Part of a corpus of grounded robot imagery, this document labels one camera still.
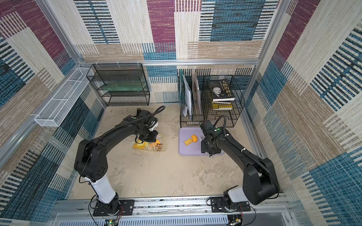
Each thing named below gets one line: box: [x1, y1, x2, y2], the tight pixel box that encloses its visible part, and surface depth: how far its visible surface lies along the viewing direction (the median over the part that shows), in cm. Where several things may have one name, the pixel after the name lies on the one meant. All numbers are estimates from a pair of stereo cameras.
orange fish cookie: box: [191, 134, 198, 143], surface depth 101 cm
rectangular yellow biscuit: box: [183, 137, 194, 146], surface depth 99 cm
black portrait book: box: [208, 79, 236, 102], surface depth 98 cm
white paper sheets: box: [181, 74, 192, 117], surface depth 96 cm
